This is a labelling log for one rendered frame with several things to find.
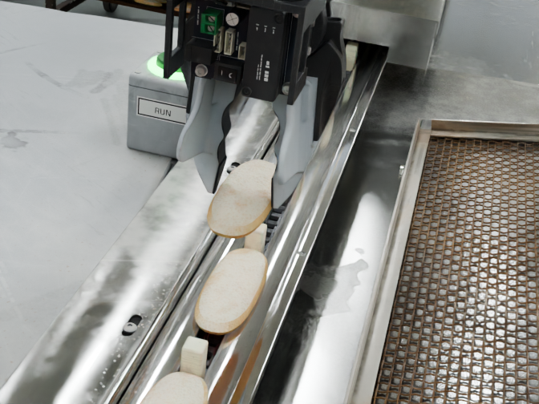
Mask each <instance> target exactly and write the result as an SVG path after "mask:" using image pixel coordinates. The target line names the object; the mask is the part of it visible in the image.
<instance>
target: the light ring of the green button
mask: <svg viewBox="0 0 539 404"><path fill-rule="evenodd" d="M156 57H157V56H155V57H153V58H151V59H150V60H149V61H148V69H149V70H150V71H151V72H152V73H154V74H155V75H159V76H161V77H163V69H161V68H159V67H158V66H157V65H156ZM170 79H177V80H184V76H183V74H182V73H176V72H175V73H174V74H173V75H172V76H171V77H170Z"/></svg>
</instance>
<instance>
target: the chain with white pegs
mask: <svg viewBox="0 0 539 404"><path fill-rule="evenodd" d="M365 45H366V42H361V41H356V42H350V41H349V42H348V43H347V44H346V77H345V81H344V84H343V87H342V90H341V93H340V95H339V97H338V100H339V98H340V96H341V94H342V92H343V90H344V88H345V86H346V84H347V81H348V79H349V78H350V76H351V73H352V71H353V70H354V68H355V65H356V63H357V62H358V60H359V56H360V55H361V53H362V51H363V48H364V47H365ZM338 100H337V102H338ZM337 102H336V104H337ZM336 104H335V105H334V109H335V107H336ZM334 109H333V111H334ZM333 111H332V112H331V114H330V116H331V115H332V113H333ZM329 119H330V118H329ZM329 119H328V121H329ZM328 121H327V122H328ZM295 189H296V188H295ZM295 189H294V191H295ZM294 191H293V193H292V194H291V195H290V196H289V197H288V199H287V200H286V201H285V202H284V203H283V204H282V205H281V206H280V207H279V208H271V210H270V212H269V215H268V216H267V217H266V219H265V220H264V221H263V222H262V224H261V225H260V226H259V227H258V228H257V229H256V230H255V231H254V232H252V233H250V234H249V235H248V236H246V237H245V247H244V248H249V249H253V250H256V251H258V252H260V253H262V254H263V255H264V254H265V251H266V249H267V248H268V246H269V244H270V241H271V239H272V237H273V235H274V233H275V231H276V229H277V227H278V225H279V223H280V221H281V218H282V216H283V214H284V212H285V210H286V208H287V206H288V204H289V202H290V200H291V198H292V195H293V194H294ZM224 337H225V334H224V335H216V334H211V333H207V332H205V334H204V336H203V338H202V339H200V338H196V337H188V338H187V340H186V342H185V343H184V345H183V347H182V350H181V360H180V372H186V373H191V374H195V375H197V376H199V377H200V378H202V379H203V380H204V378H205V375H206V374H207V372H208V370H209V367H210V366H211V364H212V362H213V359H214V357H215V355H216V353H217V351H218V349H219V347H220V345H221V343H222V341H223V339H224ZM209 345H212V346H209ZM213 346H216V347H213ZM207 358H209V359H210V360H209V359H207Z"/></svg>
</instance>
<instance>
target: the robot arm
mask: <svg viewBox="0 0 539 404"><path fill-rule="evenodd" d="M331 1H333V0H167V6H166V22H165V38H164V69H163V79H169V78H170V77H171V76H172V75H173V74H174V73H175V72H176V71H177V70H178V69H179V68H181V71H182V74H183V76H184V81H185V83H186V86H187V88H188V100H187V106H186V122H187V123H186V124H185V126H184V128H183V130H182V132H181V134H180V138H179V140H178V144H177V149H176V157H177V159H178V160H179V161H180V162H181V163H183V162H185V161H187V160H189V159H191V158H193V159H194V163H195V165H196V168H197V171H198V174H199V176H200V178H201V180H202V182H203V184H204V186H205V188H206V190H207V192H208V193H211V194H215V192H216V190H217V187H218V184H219V182H220V179H221V175H222V172H223V170H224V167H225V162H226V160H227V155H226V151H225V137H226V136H227V135H228V134H229V131H230V129H231V121H230V116H229V109H230V106H231V103H232V102H233V101H234V100H235V98H236V97H237V96H238V94H239V93H240V91H241V94H242V95H243V96H245V97H250V98H253V99H260V100H265V101H268V102H273V110H274V113H275V115H276V116H277V117H278V121H279V128H280V133H279V136H278V138H277V140H276V143H275V145H274V151H275V155H276V158H277V161H278V162H277V165H276V168H275V172H274V175H273V177H272V178H271V208H279V207H280V206H281V205H282V204H283V203H284V202H285V201H286V200H287V199H288V197H289V196H290V195H291V194H292V193H293V191H294V189H295V188H296V187H297V186H298V184H299V182H300V180H301V178H302V176H303V174H304V172H305V170H306V167H307V165H308V163H309V162H310V158H311V156H312V155H313V153H314V149H315V148H316V146H317V144H318V141H319V139H320V137H321V135H322V132H323V130H324V128H325V126H326V124H327V121H328V119H329V118H330V114H331V112H332V111H333V109H334V105H335V104H336V102H337V100H338V97H339V95H340V93H341V90H342V87H343V84H344V81H345V77H346V71H347V54H346V48H345V44H344V41H343V27H344V24H345V18H338V17H332V9H331ZM187 2H189V3H192V5H191V10H190V13H189V16H188V18H187V20H186V10H187ZM179 4H180V6H179V20H178V34H177V47H176V48H175V49H174V50H173V49H172V36H173V22H174V8H175V7H176V6H178V5H179Z"/></svg>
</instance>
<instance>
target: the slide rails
mask: <svg viewBox="0 0 539 404"><path fill-rule="evenodd" d="M381 47H382V46H381V45H377V44H373V43H368V42H367V43H366V45H365V47H364V48H363V51H362V53H361V55H360V56H359V60H358V62H357V63H356V65H355V68H354V70H353V71H352V73H351V76H350V78H349V79H348V81H347V84H346V86H345V88H344V90H343V92H342V94H341V96H340V98H339V100H338V102H337V104H336V107H335V109H334V111H333V113H332V115H331V117H330V119H329V121H328V123H327V125H326V127H325V130H324V132H323V133H322V136H321V138H320V140H319V141H318V144H317V146H316V148H315V149H314V153H313V155H312V156H311V158H310V162H309V163H308V165H307V167H306V170H305V172H304V174H303V176H302V178H301V180H300V182H299V184H298V186H297V187H296V189H295V191H294V194H293V195H292V198H291V200H290V202H289V204H288V206H287V208H286V210H285V212H284V214H283V216H282V218H281V221H280V223H279V225H278V227H277V229H276V231H275V233H274V235H273V237H272V239H271V241H270V243H269V246H268V248H267V249H266V251H265V254H264V256H265V258H266V260H267V262H268V273H267V277H266V279H265V284H264V286H263V288H262V291H261V293H260V295H259V298H258V299H257V302H256V304H255V306H254V307H253V309H252V311H251V312H250V314H249V316H248V317H247V318H246V319H245V321H244V322H243V323H242V324H241V325H240V326H239V327H238V328H237V329H235V330H234V331H233V332H231V333H227V334H226V335H225V337H224V339H223V341H222V343H221V345H220V347H219V349H218V351H217V353H216V355H215V357H214V359H213V362H212V364H211V366H210V367H209V370H208V372H207V374H206V375H205V378H204V381H205V384H206V386H207V388H208V403H207V404H228V403H229V400H230V398H231V396H232V393H233V391H234V388H235V386H236V384H237V381H238V379H239V377H240V375H241V372H242V370H243V368H244V366H245V363H246V361H247V358H248V356H249V353H250V351H251V349H252V347H253V344H254V342H255V340H256V338H257V335H258V333H259V330H260V328H261V325H262V323H263V321H264V319H265V316H266V314H267V312H268V310H269V307H270V305H271V302H272V300H273V299H274V295H275V293H276V292H277V289H278V286H279V284H280V282H281V280H282V277H283V275H284V272H285V271H286V267H287V265H288V264H289V261H290V258H291V256H292V254H293V252H294V249H295V247H296V244H297V243H298V239H299V237H300V236H301V233H302V230H303V228H304V226H305V224H306V221H307V219H308V216H309V214H310V211H311V209H312V208H313V206H314V202H315V201H316V198H317V196H318V193H319V191H320V189H321V186H322V184H323V181H324V179H325V178H326V174H327V173H328V170H329V168H330V165H331V163H332V161H333V158H334V156H335V153H336V151H337V150H338V146H339V144H340V142H341V140H342V137H343V135H344V133H345V130H346V129H347V125H348V123H349V122H350V120H351V116H352V115H353V112H354V110H355V107H356V105H357V103H358V101H359V98H360V95H361V94H362V92H363V88H364V87H365V84H366V82H367V79H368V77H369V75H370V73H371V70H372V67H373V66H374V64H375V60H376V59H377V56H378V54H379V51H380V49H381ZM279 133H280V132H279ZM279 133H278V135H277V137H276V138H275V140H274V141H273V143H272V145H271V147H270V148H269V150H268V151H267V153H266V155H265V157H264V159H263V160H265V161H267V162H270V163H272V164H275V165H277V162H278V161H277V158H276V155H275V151H274V145H275V143H276V140H277V138H278V136H279ZM244 247H245V236H244V237H242V238H238V239H230V238H225V237H222V236H217V238H216V240H215V241H214V243H213V245H212V247H211V249H210V250H209V252H208V253H207V255H206V257H205V259H204V260H203V262H202V263H201V266H200V267H199V269H198V270H197V272H196V274H195V276H194V277H193V279H192V280H191V282H190V284H189V285H188V288H187V289H186V290H185V292H184V294H183V296H182V298H181V299H180V301H179V302H178V304H177V306H176V308H175V309H174V311H173V312H172V315H171V316H170V318H169V319H168V321H167V323H166V325H165V326H164V328H163V329H162V331H161V333H160V335H159V337H158V338H157V339H156V342H155V343H154V345H153V347H152V348H151V350H150V352H149V353H148V356H147V357H146V358H145V360H144V362H143V364H142V365H141V367H140V369H139V370H138V372H137V374H136V376H135V377H134V378H133V380H132V383H131V384H130V386H129V387H128V389H127V391H126V392H125V394H124V396H123V397H122V399H121V401H120V403H119V404H140V402H141V400H142V399H143V397H144V396H145V394H146V393H147V392H148V391H149V390H150V389H151V388H152V387H153V386H154V385H155V384H156V383H157V382H158V381H159V380H160V379H161V378H163V377H165V376H167V375H169V374H172V373H175V372H179V370H180V360H181V350H182V347H183V345H184V343H185V342H186V340H187V338H188V337H197V335H198V333H199V332H200V331H201V329H200V327H199V326H198V324H197V322H196V319H195V308H196V303H197V299H198V297H199V295H200V293H201V290H202V289H203V287H204V285H205V282H206V281H207V280H208V278H209V276H210V274H211V272H212V271H213V270H214V269H215V267H216V266H217V264H218V263H219V262H220V261H221V260H222V259H223V258H224V257H225V256H226V255H227V254H228V253H230V252H232V251H233V250H236V249H240V248H244Z"/></svg>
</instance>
